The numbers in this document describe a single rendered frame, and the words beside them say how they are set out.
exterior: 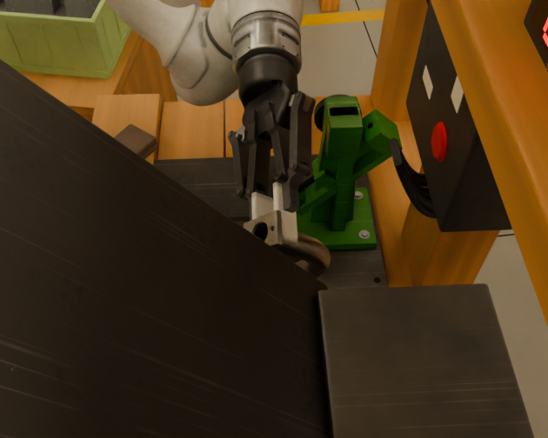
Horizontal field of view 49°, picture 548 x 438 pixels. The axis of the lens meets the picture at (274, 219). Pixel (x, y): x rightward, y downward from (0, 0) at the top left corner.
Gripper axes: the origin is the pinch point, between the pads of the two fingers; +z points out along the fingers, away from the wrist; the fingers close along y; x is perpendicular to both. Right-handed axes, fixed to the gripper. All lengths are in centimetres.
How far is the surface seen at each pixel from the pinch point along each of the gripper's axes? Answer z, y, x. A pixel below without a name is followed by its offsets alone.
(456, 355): 17.0, 15.8, 8.1
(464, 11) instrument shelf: -2.0, 31.5, -12.7
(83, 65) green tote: -67, -74, 10
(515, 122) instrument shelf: 8.4, 33.9, -14.5
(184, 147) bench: -35, -45, 20
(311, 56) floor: -149, -103, 135
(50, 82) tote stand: -64, -82, 6
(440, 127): 0.3, 24.1, -4.1
